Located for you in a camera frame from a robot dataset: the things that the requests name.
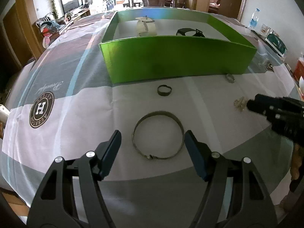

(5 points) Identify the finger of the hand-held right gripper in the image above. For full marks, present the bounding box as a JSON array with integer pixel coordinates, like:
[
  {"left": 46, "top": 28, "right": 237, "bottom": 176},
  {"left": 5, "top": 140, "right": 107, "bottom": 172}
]
[
  {"left": 247, "top": 100, "right": 285, "bottom": 124},
  {"left": 255, "top": 94, "right": 304, "bottom": 114}
]

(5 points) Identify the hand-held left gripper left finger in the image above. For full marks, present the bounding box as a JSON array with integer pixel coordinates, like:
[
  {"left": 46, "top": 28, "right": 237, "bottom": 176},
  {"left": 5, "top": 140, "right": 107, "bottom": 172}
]
[{"left": 27, "top": 130, "right": 122, "bottom": 228}]

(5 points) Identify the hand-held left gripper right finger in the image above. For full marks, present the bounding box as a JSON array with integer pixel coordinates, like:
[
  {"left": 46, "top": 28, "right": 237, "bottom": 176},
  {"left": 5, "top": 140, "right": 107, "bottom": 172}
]
[{"left": 185, "top": 130, "right": 278, "bottom": 228}]

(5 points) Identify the gold ornate trinket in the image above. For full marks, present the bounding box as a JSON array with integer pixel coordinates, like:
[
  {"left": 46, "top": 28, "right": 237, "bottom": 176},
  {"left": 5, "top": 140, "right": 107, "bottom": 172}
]
[{"left": 233, "top": 96, "right": 247, "bottom": 112}]

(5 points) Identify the thin metal bangle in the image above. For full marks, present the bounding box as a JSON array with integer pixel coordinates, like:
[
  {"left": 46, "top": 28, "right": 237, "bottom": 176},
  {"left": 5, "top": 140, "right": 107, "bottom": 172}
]
[{"left": 132, "top": 112, "right": 185, "bottom": 160}]

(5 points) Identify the green cardboard box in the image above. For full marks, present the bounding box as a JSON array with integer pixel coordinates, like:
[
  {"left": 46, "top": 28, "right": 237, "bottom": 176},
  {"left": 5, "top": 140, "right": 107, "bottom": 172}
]
[{"left": 98, "top": 7, "right": 257, "bottom": 85}]

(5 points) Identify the black watch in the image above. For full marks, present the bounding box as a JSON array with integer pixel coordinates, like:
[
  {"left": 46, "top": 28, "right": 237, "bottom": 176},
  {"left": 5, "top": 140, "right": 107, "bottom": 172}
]
[{"left": 176, "top": 28, "right": 206, "bottom": 38}]

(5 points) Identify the person's right hand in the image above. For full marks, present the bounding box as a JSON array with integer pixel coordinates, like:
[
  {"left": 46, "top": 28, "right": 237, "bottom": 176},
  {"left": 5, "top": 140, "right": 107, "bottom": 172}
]
[{"left": 290, "top": 145, "right": 302, "bottom": 180}]

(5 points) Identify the red plastic basket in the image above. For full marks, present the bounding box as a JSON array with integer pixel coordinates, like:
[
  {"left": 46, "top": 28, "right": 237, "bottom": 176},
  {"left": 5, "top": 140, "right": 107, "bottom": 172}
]
[{"left": 293, "top": 59, "right": 304, "bottom": 81}]

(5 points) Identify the checked printed tablecloth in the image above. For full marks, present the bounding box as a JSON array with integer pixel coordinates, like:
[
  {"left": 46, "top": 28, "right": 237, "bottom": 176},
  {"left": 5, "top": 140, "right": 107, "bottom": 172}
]
[{"left": 0, "top": 6, "right": 304, "bottom": 219}]

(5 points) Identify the green and white clothes iron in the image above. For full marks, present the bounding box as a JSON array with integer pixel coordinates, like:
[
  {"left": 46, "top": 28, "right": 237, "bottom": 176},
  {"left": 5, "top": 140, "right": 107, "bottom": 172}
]
[{"left": 265, "top": 32, "right": 288, "bottom": 56}]

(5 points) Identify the clear water bottle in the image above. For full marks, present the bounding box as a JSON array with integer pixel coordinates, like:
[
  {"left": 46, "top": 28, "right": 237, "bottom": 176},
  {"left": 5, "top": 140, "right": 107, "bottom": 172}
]
[{"left": 248, "top": 8, "right": 260, "bottom": 29}]

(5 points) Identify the pile of clothes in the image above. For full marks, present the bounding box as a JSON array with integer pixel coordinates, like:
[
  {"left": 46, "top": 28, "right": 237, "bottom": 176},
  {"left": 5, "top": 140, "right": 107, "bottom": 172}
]
[{"left": 39, "top": 20, "right": 61, "bottom": 48}]

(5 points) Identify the wooden television cabinet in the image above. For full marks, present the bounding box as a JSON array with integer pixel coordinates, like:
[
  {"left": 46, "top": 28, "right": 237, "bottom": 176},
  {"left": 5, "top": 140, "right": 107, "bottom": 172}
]
[{"left": 64, "top": 8, "right": 92, "bottom": 21}]

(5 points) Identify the wooden armchair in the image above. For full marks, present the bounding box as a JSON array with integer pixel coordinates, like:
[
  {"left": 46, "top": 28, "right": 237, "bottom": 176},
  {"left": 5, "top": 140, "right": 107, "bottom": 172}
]
[{"left": 36, "top": 12, "right": 69, "bottom": 32}]

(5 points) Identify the flat screen television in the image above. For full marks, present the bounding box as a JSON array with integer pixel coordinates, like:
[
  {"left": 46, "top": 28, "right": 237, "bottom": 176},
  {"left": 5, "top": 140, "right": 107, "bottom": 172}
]
[{"left": 59, "top": 0, "right": 80, "bottom": 15}]

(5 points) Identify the dark metal ring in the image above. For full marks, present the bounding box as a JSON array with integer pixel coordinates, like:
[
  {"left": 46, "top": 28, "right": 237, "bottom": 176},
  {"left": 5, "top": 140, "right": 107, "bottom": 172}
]
[{"left": 157, "top": 85, "right": 172, "bottom": 97}]

